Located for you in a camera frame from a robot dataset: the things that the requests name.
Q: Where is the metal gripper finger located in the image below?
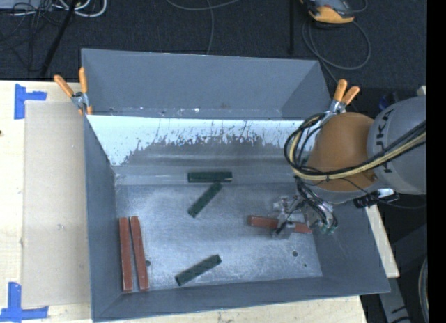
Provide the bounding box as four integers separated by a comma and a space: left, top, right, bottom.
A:
272, 198, 291, 220
274, 221, 295, 240

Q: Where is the red-brown block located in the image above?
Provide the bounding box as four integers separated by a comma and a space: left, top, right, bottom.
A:
129, 215, 151, 292
247, 214, 314, 235
118, 216, 135, 293

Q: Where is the grey metal bin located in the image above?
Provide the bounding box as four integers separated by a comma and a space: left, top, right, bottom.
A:
80, 48, 392, 322

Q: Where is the dark green flat block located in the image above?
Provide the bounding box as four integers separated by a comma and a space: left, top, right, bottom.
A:
187, 171, 233, 184
187, 181, 224, 219
174, 253, 223, 287

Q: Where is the pale flat board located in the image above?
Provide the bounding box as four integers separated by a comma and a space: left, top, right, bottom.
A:
20, 100, 92, 309

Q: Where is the black cylinder on white bracket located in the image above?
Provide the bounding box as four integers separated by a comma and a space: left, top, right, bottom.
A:
353, 188, 400, 210

